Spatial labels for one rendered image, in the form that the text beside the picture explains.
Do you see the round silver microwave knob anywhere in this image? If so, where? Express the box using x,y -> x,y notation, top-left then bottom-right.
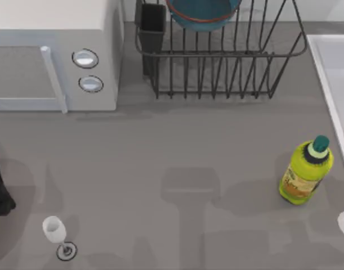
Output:
78,75 -> 105,94
71,48 -> 99,69

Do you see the pale microwave oven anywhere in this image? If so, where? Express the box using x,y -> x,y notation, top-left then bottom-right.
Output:
0,0 -> 125,113

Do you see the black cutlery holder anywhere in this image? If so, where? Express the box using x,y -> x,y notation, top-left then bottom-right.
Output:
135,1 -> 167,77

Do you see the blue bowl with red rim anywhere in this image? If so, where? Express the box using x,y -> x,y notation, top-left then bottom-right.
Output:
165,0 -> 243,32

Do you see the green bottle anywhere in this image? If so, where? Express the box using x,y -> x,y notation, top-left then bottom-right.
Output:
278,135 -> 334,206

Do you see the white wine glass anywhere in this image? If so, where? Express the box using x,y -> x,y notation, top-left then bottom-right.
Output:
42,215 -> 78,260

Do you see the white sink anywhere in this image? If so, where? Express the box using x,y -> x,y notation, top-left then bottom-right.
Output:
305,34 -> 344,183

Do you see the dark wire dish rack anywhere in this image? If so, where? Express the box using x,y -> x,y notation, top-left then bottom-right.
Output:
134,0 -> 308,100

